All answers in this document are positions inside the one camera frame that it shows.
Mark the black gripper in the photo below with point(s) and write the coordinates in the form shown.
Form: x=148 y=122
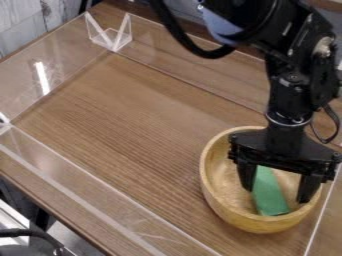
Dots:
x=281 y=146

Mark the green rectangular block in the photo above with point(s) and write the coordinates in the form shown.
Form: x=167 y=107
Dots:
x=267 y=195

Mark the brown wooden bowl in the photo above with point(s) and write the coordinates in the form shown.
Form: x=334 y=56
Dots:
x=233 y=202

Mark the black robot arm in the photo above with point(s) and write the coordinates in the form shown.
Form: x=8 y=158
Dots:
x=295 y=38

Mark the clear acrylic tray wall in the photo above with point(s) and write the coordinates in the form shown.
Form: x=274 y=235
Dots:
x=119 y=178

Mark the clear acrylic corner bracket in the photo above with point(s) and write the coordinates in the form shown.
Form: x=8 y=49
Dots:
x=110 y=38

